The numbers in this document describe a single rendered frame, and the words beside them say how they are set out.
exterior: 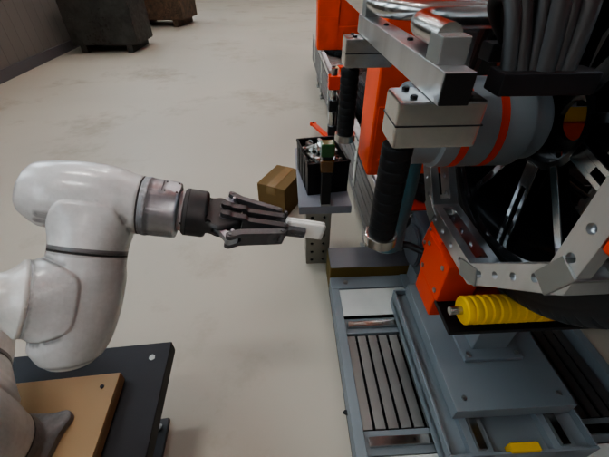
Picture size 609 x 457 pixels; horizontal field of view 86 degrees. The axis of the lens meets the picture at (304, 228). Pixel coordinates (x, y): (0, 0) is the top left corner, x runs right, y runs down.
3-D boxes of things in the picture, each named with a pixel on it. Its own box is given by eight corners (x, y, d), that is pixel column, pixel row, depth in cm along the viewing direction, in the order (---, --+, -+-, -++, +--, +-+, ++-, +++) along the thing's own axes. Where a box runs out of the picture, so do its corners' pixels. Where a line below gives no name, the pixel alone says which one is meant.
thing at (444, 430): (581, 461, 83) (604, 446, 76) (440, 469, 81) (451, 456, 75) (486, 301, 121) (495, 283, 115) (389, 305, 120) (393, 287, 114)
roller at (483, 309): (593, 325, 67) (610, 306, 63) (450, 331, 66) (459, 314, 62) (574, 302, 71) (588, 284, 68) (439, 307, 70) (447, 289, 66)
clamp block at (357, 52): (392, 68, 62) (397, 35, 58) (344, 69, 61) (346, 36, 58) (385, 62, 65) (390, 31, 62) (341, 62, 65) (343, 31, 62)
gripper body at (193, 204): (178, 207, 47) (244, 217, 49) (187, 177, 53) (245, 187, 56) (176, 246, 51) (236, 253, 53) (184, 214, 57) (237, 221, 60)
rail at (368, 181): (391, 236, 136) (401, 191, 122) (368, 237, 136) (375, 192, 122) (327, 75, 328) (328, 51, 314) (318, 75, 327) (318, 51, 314)
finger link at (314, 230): (287, 218, 56) (287, 221, 55) (325, 224, 58) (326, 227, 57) (283, 232, 57) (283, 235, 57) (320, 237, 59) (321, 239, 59)
